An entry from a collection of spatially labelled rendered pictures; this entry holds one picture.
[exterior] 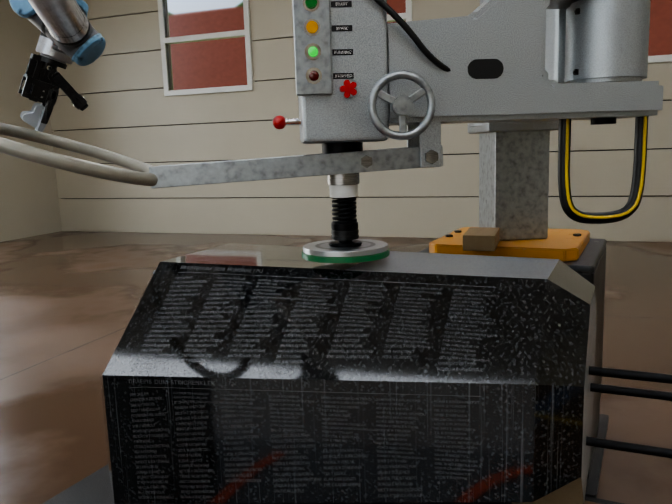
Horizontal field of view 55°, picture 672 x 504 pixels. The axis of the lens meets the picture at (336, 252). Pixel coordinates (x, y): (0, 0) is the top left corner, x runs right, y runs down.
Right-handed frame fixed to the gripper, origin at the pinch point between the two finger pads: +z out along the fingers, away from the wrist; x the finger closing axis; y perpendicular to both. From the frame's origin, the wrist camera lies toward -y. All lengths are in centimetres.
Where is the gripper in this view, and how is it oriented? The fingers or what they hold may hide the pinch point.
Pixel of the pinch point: (39, 134)
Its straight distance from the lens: 191.6
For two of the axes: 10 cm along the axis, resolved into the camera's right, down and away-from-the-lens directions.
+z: -3.5, 9.3, 1.3
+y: -7.7, -2.1, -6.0
